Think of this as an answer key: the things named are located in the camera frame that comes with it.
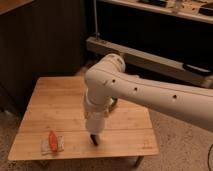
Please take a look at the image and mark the black handle on beam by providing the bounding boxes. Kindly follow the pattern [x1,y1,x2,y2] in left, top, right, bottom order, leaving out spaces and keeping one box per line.
[182,63,213,76]

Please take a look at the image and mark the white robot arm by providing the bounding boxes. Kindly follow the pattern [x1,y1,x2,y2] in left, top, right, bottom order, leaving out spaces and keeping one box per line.
[84,53,213,146]

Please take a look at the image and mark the orange eraser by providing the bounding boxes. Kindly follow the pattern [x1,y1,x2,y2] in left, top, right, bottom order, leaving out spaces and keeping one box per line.
[49,131,58,152]

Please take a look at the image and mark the grey metal beam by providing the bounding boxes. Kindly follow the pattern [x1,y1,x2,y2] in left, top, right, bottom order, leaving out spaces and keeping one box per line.
[86,37,213,89]

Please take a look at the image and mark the clear plastic wrapper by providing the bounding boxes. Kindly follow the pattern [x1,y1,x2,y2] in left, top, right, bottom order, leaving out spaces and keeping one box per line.
[41,136,64,155]

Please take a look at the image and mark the wooden folding table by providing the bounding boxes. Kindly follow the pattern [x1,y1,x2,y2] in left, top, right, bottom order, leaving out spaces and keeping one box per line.
[8,76,159,161]

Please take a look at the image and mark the vertical metal pole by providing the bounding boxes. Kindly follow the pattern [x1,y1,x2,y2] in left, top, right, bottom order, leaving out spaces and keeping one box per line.
[93,0,100,40]

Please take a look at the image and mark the upper shelf with items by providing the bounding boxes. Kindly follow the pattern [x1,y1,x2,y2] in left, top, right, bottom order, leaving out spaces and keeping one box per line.
[100,0,213,24]

